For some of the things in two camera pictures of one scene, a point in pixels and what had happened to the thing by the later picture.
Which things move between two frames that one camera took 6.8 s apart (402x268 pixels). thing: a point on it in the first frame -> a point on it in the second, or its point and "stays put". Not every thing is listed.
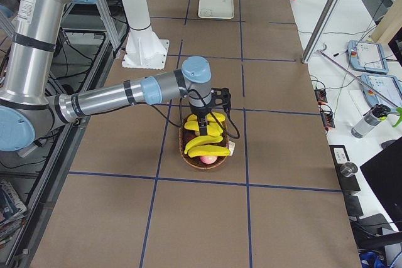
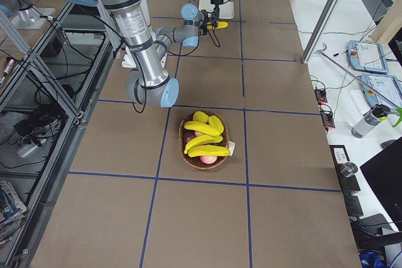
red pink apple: [208, 159] stays put
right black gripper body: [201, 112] -> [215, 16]
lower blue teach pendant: [389, 86] stays put
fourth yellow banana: [207, 150] stays put
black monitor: [384, 173] stays put
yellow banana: [221, 117] -> [222, 24]
